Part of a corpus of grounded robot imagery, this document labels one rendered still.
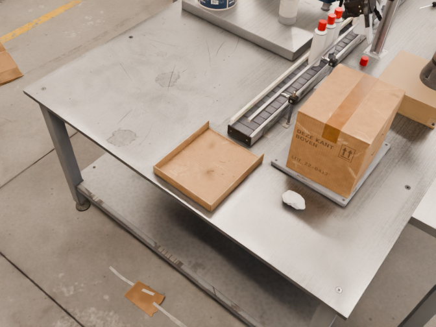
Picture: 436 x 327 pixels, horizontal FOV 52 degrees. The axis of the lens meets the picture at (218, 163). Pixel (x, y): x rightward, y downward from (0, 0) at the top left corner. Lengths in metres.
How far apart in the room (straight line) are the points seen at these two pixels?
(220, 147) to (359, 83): 0.53
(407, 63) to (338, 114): 0.72
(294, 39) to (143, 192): 1.05
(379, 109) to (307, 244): 0.48
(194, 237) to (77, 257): 0.63
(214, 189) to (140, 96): 0.57
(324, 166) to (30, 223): 1.66
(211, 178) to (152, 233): 0.68
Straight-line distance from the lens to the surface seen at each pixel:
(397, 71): 2.02
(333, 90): 1.51
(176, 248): 2.12
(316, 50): 1.96
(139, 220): 2.21
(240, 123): 1.69
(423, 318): 2.09
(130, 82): 1.96
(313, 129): 1.43
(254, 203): 1.51
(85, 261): 2.40
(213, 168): 1.59
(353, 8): 1.59
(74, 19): 4.03
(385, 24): 2.17
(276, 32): 2.18
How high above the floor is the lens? 2.05
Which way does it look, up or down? 49 degrees down
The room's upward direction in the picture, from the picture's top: 3 degrees clockwise
